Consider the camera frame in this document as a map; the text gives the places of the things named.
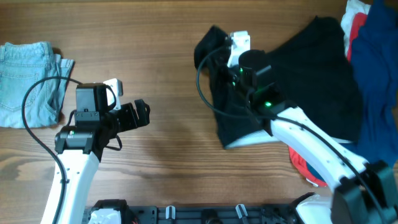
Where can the black shorts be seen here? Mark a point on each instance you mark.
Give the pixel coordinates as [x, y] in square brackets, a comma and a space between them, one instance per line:
[313, 72]

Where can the folded light blue jeans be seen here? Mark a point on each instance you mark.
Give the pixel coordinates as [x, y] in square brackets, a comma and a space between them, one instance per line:
[31, 71]

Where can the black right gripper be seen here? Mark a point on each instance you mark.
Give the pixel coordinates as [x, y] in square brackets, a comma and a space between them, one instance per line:
[224, 65]

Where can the red garment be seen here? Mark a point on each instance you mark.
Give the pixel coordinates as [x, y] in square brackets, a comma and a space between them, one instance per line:
[298, 161]

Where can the navy blue garment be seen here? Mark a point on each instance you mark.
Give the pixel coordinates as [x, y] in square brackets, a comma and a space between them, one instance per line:
[374, 63]

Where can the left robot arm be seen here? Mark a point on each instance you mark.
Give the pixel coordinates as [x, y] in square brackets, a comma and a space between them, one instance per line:
[99, 117]

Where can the white garment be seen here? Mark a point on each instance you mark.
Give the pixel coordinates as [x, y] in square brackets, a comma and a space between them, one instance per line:
[352, 8]

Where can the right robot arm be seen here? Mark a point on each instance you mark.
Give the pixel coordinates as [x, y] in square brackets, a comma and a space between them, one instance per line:
[361, 192]

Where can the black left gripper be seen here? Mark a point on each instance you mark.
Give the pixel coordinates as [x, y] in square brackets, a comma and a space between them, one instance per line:
[131, 115]

